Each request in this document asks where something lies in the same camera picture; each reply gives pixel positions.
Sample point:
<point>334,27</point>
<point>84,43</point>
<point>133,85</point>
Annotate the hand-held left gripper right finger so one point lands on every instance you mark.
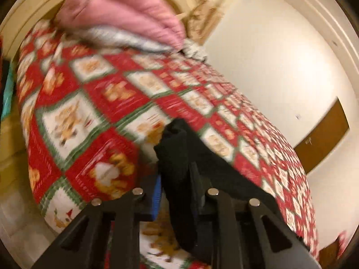
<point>224,218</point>

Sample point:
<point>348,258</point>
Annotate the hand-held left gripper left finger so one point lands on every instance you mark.
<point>157,199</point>

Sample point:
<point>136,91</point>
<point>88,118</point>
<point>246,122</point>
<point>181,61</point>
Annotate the black pants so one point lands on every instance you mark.
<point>179,151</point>

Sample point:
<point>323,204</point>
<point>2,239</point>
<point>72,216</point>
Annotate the brown wooden dresser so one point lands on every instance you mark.
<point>332,256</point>

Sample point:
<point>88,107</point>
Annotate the red printed patchwork bedspread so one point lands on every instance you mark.
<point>112,89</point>

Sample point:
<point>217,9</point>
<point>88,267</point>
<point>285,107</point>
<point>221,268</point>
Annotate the red checked cloth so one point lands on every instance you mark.
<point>342,242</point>

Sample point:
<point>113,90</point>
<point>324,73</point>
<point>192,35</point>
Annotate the brown wooden door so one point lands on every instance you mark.
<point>322,140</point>

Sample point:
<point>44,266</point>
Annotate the white patterned pillow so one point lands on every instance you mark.
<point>195,50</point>

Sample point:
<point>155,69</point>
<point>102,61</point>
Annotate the beige patterned curtain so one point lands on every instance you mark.
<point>203,14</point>

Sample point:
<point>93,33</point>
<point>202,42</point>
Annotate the folded pink blanket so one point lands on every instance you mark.
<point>126,8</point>

